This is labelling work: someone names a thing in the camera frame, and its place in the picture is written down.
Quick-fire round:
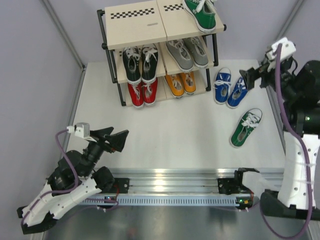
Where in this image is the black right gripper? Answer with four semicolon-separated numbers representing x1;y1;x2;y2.
239;55;299;100

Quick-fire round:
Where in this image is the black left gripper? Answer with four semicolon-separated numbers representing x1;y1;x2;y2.
81;126;129;178

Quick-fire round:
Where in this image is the blue sneaker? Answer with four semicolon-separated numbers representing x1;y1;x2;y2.
213;67;232;105
226;76;248;109

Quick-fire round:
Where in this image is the green sneaker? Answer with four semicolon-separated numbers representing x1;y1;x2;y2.
230;108;263;148
182;0;216;33

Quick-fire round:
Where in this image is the red sneaker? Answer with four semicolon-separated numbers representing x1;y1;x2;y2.
143;78;158;106
127;82;144;108

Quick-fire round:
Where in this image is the orange sneaker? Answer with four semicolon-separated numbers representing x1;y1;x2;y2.
179;72;197;95
165;74;185;99

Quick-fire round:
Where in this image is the grey sneaker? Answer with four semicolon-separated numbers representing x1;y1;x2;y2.
165;39;194;73
183;36;209;69

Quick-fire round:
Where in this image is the black sneaker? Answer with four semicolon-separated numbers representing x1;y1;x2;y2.
141;43;159;84
122;46;141;85

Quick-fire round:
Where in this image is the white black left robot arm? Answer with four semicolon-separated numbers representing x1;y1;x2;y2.
17;122;130;235

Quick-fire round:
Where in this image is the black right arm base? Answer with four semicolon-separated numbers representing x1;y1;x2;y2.
217;167;260;197

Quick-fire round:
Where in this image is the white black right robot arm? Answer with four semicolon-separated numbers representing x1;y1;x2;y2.
239;57;320;221

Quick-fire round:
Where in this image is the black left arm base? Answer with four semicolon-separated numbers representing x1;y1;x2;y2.
102;177;130;194

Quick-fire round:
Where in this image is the beige black shoe shelf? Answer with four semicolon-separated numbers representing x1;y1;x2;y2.
97;0;227;106

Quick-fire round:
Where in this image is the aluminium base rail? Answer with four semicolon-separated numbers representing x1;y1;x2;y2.
41;149;313;207

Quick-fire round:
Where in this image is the grey aluminium corner post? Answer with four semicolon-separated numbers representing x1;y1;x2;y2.
266;0;308;49

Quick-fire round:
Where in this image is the left grey corner post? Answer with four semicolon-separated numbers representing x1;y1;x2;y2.
40;0;86;71

